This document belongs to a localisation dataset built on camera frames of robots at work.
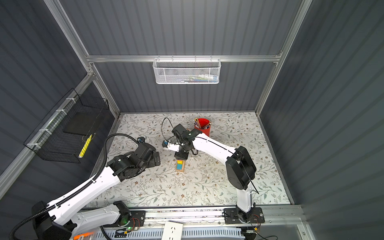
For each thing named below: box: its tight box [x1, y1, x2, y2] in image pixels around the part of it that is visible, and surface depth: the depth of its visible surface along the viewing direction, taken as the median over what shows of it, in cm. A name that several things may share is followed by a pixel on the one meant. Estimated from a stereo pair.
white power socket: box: [161, 221, 184, 240], surface depth 69 cm
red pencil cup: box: [193, 117, 212, 137], surface depth 99 cm
